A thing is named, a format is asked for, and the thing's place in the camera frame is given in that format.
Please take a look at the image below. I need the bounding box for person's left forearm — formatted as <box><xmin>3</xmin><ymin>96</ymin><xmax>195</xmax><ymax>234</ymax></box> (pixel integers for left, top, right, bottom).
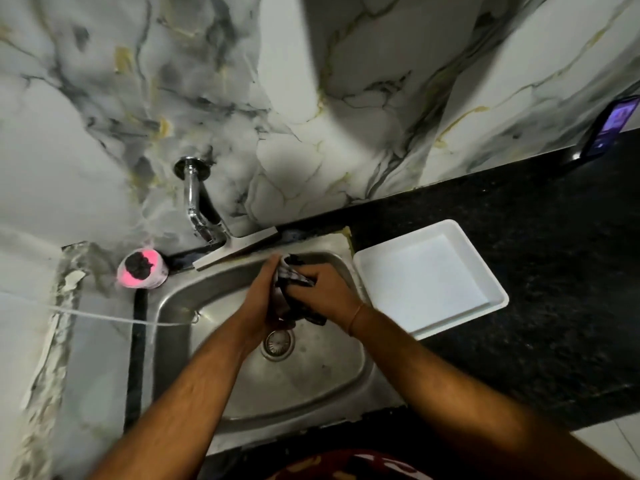
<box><xmin>87</xmin><ymin>322</ymin><xmax>273</xmax><ymax>480</ymax></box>

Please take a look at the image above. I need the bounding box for pink round container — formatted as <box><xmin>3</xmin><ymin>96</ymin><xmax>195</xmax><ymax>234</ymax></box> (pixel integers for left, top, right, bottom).
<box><xmin>116</xmin><ymin>247</ymin><xmax>169</xmax><ymax>291</ymax></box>

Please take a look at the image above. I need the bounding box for dark checked cloth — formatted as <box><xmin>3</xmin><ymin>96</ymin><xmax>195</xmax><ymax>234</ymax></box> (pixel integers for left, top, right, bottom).
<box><xmin>272</xmin><ymin>252</ymin><xmax>329</xmax><ymax>328</ymax></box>

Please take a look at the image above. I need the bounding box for stainless steel sink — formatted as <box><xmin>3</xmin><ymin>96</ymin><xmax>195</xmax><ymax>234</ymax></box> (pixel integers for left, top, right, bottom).
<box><xmin>150</xmin><ymin>232</ymin><xmax>407</xmax><ymax>456</ymax></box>

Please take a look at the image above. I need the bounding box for red patterned garment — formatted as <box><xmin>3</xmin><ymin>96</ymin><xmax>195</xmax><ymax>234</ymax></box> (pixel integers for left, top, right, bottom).
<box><xmin>267</xmin><ymin>449</ymin><xmax>432</xmax><ymax>480</ymax></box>

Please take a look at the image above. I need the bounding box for round metal drain strainer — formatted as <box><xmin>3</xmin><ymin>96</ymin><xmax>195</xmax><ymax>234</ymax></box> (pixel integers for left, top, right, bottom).
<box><xmin>261</xmin><ymin>329</ymin><xmax>296</xmax><ymax>362</ymax></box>

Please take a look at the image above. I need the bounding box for white rectangular plastic tray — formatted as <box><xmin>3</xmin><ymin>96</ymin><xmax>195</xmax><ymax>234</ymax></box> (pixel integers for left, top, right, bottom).
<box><xmin>353</xmin><ymin>219</ymin><xmax>510</xmax><ymax>341</ymax></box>

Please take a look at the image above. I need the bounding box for black scrubber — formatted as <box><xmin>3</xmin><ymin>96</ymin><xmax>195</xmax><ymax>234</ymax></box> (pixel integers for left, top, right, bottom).
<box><xmin>125</xmin><ymin>249</ymin><xmax>157</xmax><ymax>276</ymax></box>

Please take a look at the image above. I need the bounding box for thin white hose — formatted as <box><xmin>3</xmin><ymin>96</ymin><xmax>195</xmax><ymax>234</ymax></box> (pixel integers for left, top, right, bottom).
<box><xmin>0</xmin><ymin>291</ymin><xmax>199</xmax><ymax>329</ymax></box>

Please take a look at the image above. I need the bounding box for chrome wall tap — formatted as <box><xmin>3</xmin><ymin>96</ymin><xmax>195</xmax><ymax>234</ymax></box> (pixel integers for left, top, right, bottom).
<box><xmin>173</xmin><ymin>156</ymin><xmax>232</xmax><ymax>245</ymax></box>

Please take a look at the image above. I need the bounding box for person's left hand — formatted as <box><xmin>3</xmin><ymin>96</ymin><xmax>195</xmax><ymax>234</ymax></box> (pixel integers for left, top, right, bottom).
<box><xmin>234</xmin><ymin>254</ymin><xmax>285</xmax><ymax>352</ymax></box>

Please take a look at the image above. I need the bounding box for orange thread bracelet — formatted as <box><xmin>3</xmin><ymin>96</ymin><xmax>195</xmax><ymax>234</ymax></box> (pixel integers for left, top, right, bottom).
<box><xmin>348</xmin><ymin>302</ymin><xmax>366</xmax><ymax>338</ymax></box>

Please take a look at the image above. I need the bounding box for person's right hand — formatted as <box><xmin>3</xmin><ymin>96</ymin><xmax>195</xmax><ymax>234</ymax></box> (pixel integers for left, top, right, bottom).
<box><xmin>287</xmin><ymin>263</ymin><xmax>366</xmax><ymax>336</ymax></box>

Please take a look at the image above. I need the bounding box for black smartphone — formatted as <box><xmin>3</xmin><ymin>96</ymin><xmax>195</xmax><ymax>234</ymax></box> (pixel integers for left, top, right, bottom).
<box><xmin>580</xmin><ymin>95</ymin><xmax>640</xmax><ymax>160</ymax></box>

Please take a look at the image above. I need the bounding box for person's right forearm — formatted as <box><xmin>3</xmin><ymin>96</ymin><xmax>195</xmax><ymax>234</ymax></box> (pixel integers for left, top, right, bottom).
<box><xmin>350</xmin><ymin>305</ymin><xmax>637</xmax><ymax>480</ymax></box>

